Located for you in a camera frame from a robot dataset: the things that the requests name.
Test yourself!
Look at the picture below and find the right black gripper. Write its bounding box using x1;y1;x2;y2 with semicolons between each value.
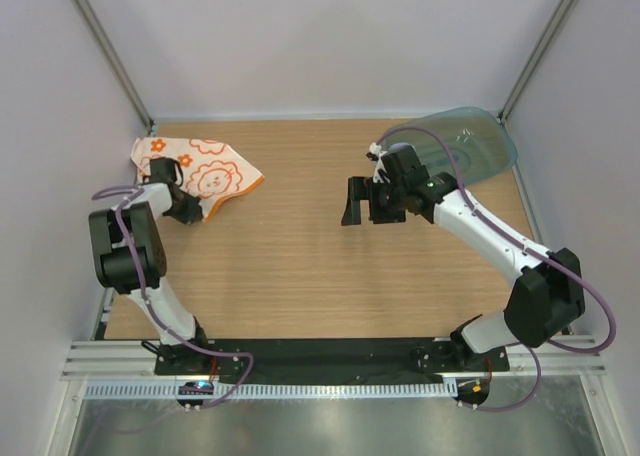
342;177;406;228

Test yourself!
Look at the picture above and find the white orange flower towel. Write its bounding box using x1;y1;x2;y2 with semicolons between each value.
131;136;264;221

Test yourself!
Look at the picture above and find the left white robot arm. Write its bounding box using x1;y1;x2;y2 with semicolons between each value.
88;157;212;376

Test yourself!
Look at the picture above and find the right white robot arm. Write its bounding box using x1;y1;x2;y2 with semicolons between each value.
341;143;585;372

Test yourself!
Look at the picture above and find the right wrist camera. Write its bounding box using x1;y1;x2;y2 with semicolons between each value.
366;142;387;162

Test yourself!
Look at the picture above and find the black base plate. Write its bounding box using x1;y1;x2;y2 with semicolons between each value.
140;337;510;384

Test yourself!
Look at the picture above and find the slotted metal rail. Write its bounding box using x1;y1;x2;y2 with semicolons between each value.
85;379;458;401

